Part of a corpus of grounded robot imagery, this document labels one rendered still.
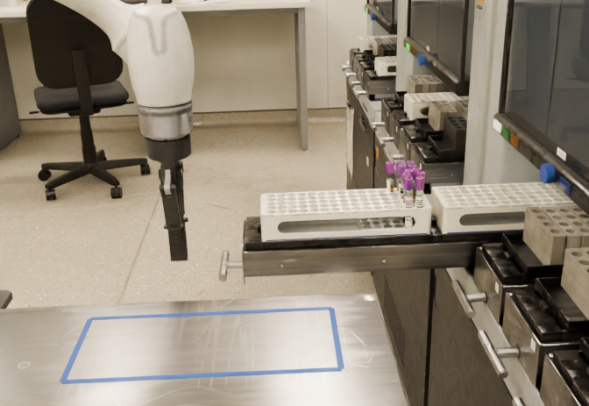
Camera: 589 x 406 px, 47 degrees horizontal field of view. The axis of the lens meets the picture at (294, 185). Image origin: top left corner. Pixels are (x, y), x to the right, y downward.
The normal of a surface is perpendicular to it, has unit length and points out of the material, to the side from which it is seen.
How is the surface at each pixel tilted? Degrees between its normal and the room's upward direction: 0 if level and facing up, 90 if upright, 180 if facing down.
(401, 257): 90
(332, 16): 90
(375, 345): 0
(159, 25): 72
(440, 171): 90
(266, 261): 90
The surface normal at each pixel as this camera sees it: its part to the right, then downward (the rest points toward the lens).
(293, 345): -0.03, -0.93
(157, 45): 0.16, 0.21
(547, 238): -1.00, 0.04
